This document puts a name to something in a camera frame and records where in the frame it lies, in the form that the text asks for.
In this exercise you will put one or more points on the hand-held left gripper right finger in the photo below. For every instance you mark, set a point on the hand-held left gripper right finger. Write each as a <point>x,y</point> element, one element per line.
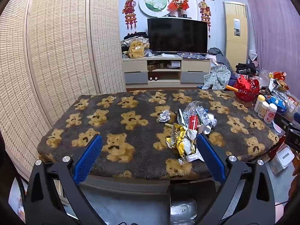
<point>211,157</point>

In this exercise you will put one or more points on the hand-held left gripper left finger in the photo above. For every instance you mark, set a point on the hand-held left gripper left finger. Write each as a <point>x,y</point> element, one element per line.
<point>88,159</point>

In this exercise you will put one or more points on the red tube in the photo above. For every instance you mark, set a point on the red tube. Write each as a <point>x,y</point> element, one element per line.
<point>193,121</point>

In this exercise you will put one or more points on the clear plastic bag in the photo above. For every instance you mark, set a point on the clear plastic bag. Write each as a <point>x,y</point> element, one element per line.
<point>195,106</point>

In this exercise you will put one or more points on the plastic lined trash bin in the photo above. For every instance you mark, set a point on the plastic lined trash bin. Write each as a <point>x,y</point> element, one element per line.
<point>182,212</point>

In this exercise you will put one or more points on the white hairbrush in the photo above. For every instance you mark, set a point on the white hairbrush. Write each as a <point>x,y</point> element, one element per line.
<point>278,127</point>

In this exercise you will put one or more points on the white storage box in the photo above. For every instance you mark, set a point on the white storage box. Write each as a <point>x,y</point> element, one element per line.
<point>284,158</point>

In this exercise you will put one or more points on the yellow white wrapper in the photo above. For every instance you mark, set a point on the yellow white wrapper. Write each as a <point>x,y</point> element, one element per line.
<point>189,146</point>

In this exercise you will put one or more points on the red label white bottle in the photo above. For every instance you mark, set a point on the red label white bottle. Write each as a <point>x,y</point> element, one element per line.
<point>270,114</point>

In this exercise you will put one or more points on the crumpled white paper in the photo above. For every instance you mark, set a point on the crumpled white paper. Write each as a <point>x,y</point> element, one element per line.
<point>209,121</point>

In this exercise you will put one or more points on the blue polka dot case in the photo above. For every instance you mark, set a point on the blue polka dot case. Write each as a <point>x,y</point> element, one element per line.
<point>277,104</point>

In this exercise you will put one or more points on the gold foil wrapper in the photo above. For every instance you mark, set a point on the gold foil wrapper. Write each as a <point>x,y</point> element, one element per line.
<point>177,134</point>

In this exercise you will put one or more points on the plain white bottle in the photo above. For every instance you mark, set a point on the plain white bottle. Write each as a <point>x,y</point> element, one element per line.
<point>263,110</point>

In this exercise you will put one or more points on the yellow capped white bottle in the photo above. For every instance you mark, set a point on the yellow capped white bottle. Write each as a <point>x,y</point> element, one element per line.
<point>259,103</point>

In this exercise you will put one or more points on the small tan cylinder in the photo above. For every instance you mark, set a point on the small tan cylinder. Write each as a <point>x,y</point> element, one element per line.
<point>169,124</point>

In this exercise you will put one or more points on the bear print blanket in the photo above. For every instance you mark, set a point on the bear print blanket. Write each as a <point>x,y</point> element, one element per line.
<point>131,126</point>

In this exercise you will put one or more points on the red gold snack packet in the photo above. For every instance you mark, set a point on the red gold snack packet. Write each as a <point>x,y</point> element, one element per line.
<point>280,79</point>

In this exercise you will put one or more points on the crumpled foil ball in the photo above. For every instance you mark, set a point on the crumpled foil ball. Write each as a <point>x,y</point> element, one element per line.
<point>164,116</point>

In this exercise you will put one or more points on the red plastic basket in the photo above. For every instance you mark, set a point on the red plastic basket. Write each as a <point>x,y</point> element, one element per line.
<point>246,89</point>

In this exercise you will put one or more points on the orange stick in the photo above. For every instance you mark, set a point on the orange stick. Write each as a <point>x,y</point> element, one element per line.
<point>230,88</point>

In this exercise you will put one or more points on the grey floral garment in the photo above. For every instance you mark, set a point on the grey floral garment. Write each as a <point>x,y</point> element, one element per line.
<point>218,76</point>

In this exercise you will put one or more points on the grey clothing heap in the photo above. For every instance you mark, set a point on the grey clothing heap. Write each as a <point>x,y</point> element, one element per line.
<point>218,56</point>

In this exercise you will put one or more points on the dark patterned cloth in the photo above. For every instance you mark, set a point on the dark patterned cloth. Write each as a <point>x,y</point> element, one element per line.
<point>191,55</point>

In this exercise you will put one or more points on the beige television cabinet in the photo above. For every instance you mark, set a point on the beige television cabinet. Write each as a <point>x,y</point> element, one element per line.
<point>136,64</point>

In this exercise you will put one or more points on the beige standing air conditioner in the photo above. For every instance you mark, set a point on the beige standing air conditioner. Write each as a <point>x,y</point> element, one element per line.
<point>235,44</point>

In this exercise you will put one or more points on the purple curtain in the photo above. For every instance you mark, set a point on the purple curtain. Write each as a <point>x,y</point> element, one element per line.
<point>274,23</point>

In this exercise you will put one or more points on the yellow backpack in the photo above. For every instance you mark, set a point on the yellow backpack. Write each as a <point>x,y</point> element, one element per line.
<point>136,49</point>

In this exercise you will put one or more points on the woven folding screen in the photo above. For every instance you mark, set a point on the woven folding screen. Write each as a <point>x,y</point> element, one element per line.
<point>58,39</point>

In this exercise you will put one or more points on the black television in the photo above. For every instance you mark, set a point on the black television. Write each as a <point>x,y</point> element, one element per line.
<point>177,35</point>

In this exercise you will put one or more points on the pile of clothes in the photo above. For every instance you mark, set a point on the pile of clothes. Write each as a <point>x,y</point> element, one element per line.
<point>138,36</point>

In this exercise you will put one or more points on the red horse hanging ornament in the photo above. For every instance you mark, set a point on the red horse hanging ornament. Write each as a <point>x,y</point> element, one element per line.
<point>204,8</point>

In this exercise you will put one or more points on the sunflower bouquet in vase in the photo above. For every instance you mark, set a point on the sunflower bouquet in vase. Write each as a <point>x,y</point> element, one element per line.
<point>179,3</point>

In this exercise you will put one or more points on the red fish hanging ornament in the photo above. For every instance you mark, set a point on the red fish hanging ornament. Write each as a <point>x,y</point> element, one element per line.
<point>129,7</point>

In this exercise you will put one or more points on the round lotus wall plate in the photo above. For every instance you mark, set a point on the round lotus wall plate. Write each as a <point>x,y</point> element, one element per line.
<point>154,3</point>

